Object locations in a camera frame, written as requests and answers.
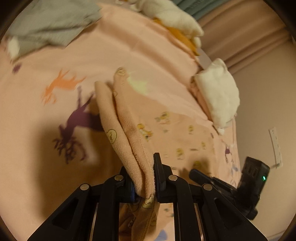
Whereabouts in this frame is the pink cartoon print shirt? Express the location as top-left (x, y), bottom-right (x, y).
top-left (95, 68), bottom-right (239, 240)

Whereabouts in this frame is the pink animal print duvet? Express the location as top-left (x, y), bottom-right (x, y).
top-left (1, 4), bottom-right (201, 240)

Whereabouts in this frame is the folded pink garment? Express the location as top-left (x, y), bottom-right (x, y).
top-left (190, 77), bottom-right (212, 121)

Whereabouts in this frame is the folded white garment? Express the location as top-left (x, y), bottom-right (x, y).
top-left (194, 58), bottom-right (240, 135)

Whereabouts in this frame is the pink curtain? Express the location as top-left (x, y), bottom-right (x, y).
top-left (198, 1), bottom-right (292, 74)

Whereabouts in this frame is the white goose plush toy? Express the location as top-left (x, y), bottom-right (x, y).
top-left (126, 0), bottom-right (204, 56)

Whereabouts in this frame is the teal curtain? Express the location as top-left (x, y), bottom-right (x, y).
top-left (172, 0), bottom-right (229, 20)

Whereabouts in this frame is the grey folded garment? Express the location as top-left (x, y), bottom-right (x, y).
top-left (6, 1), bottom-right (102, 61)

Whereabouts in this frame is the black tracking camera box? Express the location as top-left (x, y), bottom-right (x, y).
top-left (237, 156), bottom-right (271, 209)

